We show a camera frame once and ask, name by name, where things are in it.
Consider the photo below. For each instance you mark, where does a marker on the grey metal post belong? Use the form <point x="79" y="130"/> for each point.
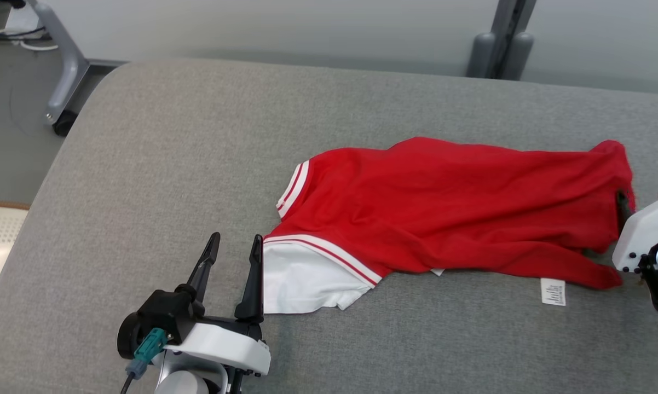
<point x="507" y="33"/>

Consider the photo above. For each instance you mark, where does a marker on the red shirt white sleeves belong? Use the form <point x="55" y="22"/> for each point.
<point x="444" y="208"/>

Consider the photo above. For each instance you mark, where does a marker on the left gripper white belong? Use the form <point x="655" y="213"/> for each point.
<point x="225" y="347"/>

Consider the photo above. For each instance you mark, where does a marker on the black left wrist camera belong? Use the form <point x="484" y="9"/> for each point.
<point x="162" y="314"/>

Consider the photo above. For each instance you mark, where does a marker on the black caster wheel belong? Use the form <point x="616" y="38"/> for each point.
<point x="65" y="125"/>

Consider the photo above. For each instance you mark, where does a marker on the grey cylinder post foot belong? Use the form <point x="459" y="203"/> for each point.
<point x="481" y="54"/>
<point x="518" y="54"/>

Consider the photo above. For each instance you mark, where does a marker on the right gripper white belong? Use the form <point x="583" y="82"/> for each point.
<point x="644" y="235"/>

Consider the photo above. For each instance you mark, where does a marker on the grey metal desk leg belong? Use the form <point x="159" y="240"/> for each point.
<point x="66" y="71"/>

